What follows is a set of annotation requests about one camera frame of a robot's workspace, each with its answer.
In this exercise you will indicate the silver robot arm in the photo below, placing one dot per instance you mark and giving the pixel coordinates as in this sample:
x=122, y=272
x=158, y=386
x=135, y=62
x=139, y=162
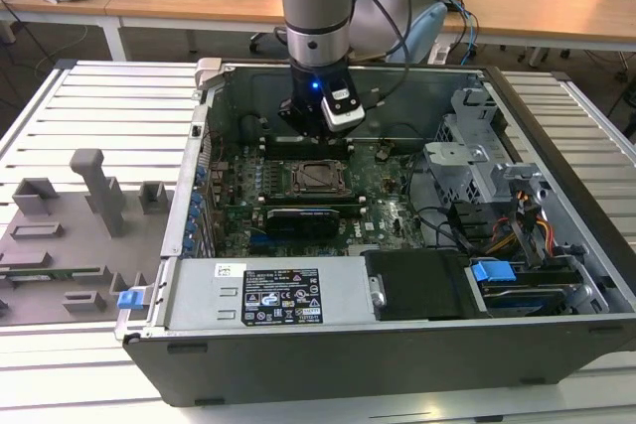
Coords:
x=313, y=7

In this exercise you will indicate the black CPU socket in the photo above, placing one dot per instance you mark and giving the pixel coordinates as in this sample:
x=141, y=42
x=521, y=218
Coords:
x=294, y=191

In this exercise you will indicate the blue expansion slot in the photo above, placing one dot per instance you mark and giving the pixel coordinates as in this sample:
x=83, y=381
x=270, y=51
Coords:
x=263, y=244

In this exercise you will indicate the black RAM stick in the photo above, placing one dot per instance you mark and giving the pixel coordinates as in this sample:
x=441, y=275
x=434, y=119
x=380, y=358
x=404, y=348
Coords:
x=313, y=201

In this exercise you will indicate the black graphics card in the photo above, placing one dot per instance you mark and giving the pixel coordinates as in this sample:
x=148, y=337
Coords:
x=303, y=223

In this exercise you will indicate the wooden desk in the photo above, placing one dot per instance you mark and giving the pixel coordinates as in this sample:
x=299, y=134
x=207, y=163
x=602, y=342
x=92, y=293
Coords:
x=49, y=9
x=223, y=2

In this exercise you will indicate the green motherboard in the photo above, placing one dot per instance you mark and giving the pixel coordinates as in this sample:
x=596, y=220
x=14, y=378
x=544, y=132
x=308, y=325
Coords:
x=387, y=225

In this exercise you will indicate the silver metal drive cage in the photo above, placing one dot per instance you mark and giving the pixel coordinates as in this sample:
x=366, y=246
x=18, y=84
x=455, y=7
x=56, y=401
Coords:
x=462, y=161

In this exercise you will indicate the black plastic shroud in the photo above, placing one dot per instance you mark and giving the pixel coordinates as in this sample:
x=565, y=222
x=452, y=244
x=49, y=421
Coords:
x=417, y=285

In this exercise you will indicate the silver power supply with label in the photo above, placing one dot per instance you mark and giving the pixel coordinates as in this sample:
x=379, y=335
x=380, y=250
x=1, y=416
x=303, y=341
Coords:
x=199, y=295

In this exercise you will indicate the hard disk in blue carrier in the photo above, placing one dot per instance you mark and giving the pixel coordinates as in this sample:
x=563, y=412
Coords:
x=494, y=272

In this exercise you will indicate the blue plastic latch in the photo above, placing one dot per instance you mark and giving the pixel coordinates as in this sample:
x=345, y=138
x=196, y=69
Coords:
x=129, y=300

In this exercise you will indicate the black open PC case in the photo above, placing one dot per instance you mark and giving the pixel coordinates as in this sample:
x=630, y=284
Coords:
x=348, y=369

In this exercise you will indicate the grey parts rack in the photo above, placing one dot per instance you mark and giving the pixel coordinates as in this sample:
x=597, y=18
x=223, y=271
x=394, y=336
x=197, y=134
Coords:
x=74, y=245

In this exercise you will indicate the green RAM stick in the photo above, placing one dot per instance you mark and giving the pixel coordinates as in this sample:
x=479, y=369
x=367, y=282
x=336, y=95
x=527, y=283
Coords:
x=49, y=273

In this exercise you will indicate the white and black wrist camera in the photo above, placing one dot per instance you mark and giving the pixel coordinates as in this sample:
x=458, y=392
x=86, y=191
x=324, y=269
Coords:
x=343, y=108

